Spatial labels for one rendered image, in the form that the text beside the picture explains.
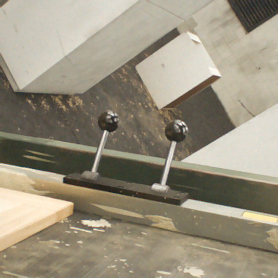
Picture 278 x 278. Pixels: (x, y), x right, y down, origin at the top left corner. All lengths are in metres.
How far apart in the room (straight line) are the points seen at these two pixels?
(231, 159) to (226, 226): 3.75
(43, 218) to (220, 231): 0.26
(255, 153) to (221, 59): 4.76
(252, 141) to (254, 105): 4.48
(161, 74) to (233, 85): 3.23
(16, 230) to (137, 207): 0.21
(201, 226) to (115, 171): 0.34
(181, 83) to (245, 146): 1.63
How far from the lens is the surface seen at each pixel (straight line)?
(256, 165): 4.50
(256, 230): 0.78
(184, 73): 5.87
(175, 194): 0.82
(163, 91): 5.93
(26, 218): 0.75
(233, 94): 9.02
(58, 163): 1.14
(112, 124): 0.88
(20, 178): 0.90
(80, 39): 3.37
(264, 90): 8.92
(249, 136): 4.49
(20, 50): 3.60
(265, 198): 1.01
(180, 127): 0.84
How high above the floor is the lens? 1.75
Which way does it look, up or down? 21 degrees down
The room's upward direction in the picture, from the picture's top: 57 degrees clockwise
